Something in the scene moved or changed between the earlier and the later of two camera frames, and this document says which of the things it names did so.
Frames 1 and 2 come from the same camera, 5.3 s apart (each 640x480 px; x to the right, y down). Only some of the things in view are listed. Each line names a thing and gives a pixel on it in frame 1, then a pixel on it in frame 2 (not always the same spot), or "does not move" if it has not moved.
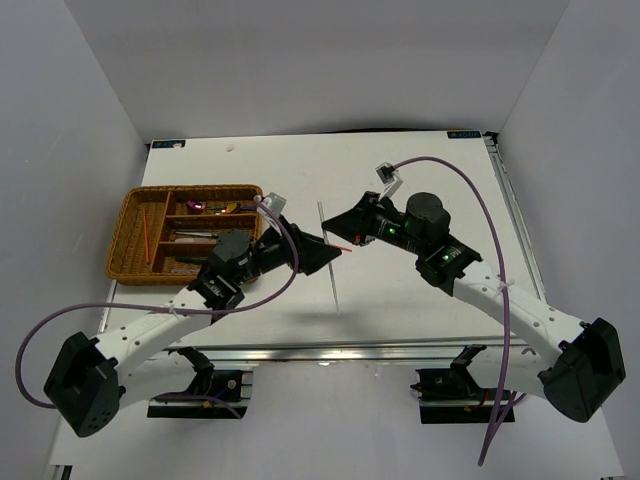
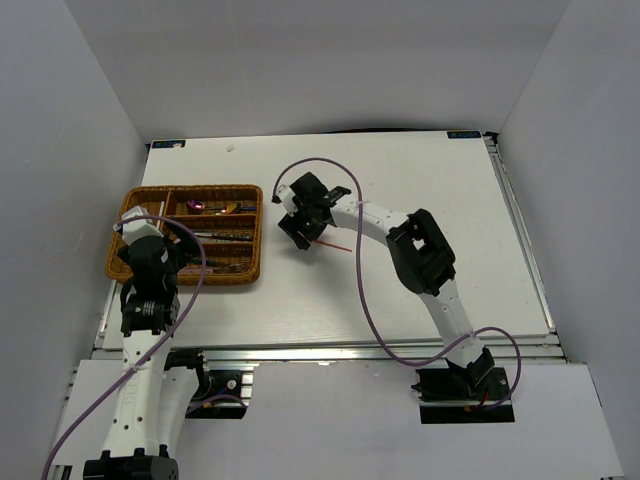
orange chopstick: (341, 247) does not move
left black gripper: (314, 252) to (187, 256)
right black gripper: (356, 224) to (290, 225)
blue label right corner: (464, 134) does not move
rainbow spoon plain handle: (195, 204) does not move
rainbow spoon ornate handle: (233, 207) does not move
